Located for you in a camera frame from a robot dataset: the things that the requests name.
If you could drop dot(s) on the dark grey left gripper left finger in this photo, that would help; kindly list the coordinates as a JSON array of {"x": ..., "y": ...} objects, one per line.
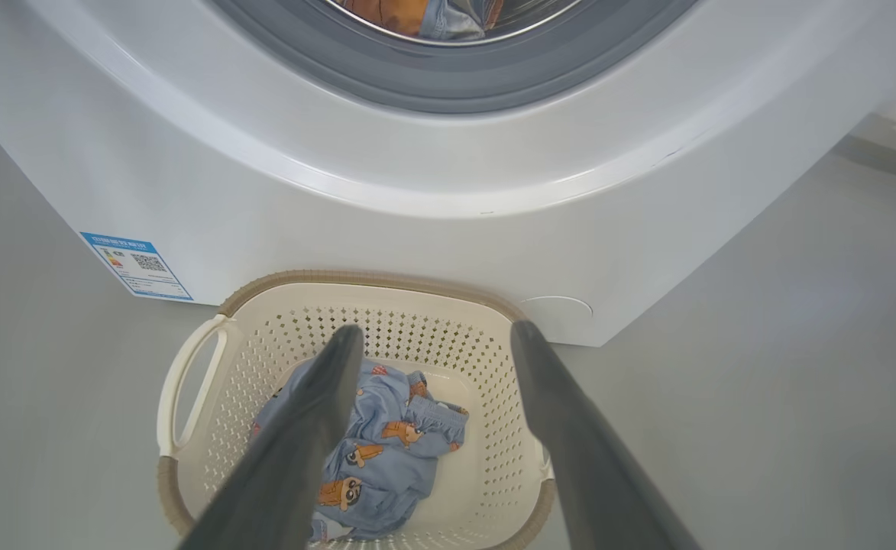
[{"x": 295, "y": 458}]

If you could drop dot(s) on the white front-load washing machine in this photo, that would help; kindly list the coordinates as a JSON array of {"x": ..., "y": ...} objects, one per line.
[{"x": 417, "y": 191}]

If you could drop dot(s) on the cream perforated laundry basket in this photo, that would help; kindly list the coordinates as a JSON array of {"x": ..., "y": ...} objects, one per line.
[{"x": 486, "y": 428}]

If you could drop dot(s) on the blue cartoon print shorts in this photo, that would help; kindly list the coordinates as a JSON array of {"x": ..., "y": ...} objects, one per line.
[{"x": 394, "y": 473}]

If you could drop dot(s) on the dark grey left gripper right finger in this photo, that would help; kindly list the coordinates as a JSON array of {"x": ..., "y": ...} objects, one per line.
[{"x": 585, "y": 473}]

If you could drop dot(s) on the grey rubber door gasket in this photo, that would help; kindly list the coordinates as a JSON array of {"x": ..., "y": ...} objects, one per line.
[{"x": 448, "y": 84}]

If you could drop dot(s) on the blue cartoon print shirt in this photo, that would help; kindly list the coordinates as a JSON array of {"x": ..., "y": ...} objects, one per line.
[{"x": 386, "y": 11}]

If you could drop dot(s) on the blue energy label sticker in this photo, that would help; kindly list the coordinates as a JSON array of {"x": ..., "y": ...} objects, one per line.
[{"x": 138, "y": 267}]

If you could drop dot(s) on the round white filter cover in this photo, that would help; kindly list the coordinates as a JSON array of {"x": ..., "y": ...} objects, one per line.
[{"x": 562, "y": 309}]

